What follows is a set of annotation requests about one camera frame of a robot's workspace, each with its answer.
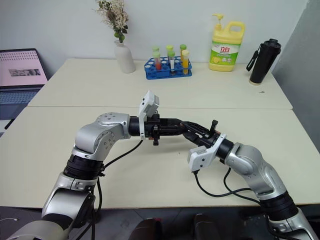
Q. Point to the yellow dish soap pump bottle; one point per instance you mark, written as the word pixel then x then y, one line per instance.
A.
pixel 225 50

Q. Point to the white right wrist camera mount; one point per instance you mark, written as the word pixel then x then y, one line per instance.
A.
pixel 202 157

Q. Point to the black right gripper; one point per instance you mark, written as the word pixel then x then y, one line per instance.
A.
pixel 210 140

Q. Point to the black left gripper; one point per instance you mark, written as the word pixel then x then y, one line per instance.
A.
pixel 156 130

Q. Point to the green capped test tube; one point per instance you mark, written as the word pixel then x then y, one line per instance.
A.
pixel 183 47
pixel 169 48
pixel 155 48

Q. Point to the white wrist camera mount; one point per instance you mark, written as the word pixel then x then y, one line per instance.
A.
pixel 149 102
pixel 202 157

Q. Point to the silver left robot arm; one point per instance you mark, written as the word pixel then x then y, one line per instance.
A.
pixel 100 140

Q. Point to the green capped tube white label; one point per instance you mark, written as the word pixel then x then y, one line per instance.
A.
pixel 171 62

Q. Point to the green capped tube red liquid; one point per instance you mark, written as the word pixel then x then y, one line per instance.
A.
pixel 157 62

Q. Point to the yellow capped tube orange liquid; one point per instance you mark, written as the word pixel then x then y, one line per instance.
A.
pixel 185 62

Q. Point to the open laptop with pink screen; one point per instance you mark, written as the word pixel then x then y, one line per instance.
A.
pixel 20 72

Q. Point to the blue test tube rack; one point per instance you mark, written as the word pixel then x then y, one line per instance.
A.
pixel 165 72

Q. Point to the white ceramic vase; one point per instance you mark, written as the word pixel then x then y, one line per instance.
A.
pixel 124 57

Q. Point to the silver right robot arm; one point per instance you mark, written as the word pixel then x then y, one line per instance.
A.
pixel 250 162

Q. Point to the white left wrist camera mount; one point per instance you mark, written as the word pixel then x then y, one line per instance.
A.
pixel 149 102

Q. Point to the dried flower bouquet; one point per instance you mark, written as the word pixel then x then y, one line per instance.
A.
pixel 113 15

